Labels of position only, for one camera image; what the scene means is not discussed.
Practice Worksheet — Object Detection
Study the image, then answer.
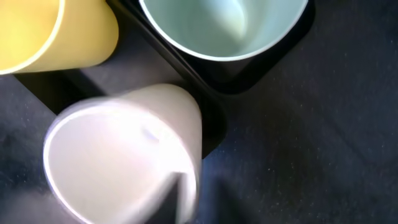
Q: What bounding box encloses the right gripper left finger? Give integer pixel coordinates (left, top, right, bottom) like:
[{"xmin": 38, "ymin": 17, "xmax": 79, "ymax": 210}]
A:
[{"xmin": 141, "ymin": 172, "xmax": 188, "ymax": 224}]

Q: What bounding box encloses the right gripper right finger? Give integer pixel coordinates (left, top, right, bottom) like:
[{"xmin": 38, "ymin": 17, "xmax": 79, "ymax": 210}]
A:
[{"xmin": 198, "ymin": 179, "xmax": 250, "ymax": 224}]

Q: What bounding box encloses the pink cup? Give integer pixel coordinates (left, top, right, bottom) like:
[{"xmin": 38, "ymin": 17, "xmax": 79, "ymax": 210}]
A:
[{"xmin": 42, "ymin": 83, "xmax": 203, "ymax": 224}]

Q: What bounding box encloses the green cup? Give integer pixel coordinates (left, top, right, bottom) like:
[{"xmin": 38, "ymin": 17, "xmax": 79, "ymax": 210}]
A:
[{"xmin": 138, "ymin": 0, "xmax": 309, "ymax": 62}]

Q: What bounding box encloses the yellow cup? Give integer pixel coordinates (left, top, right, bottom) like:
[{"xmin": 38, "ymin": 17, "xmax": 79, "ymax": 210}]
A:
[{"xmin": 0, "ymin": 0, "xmax": 120, "ymax": 76}]

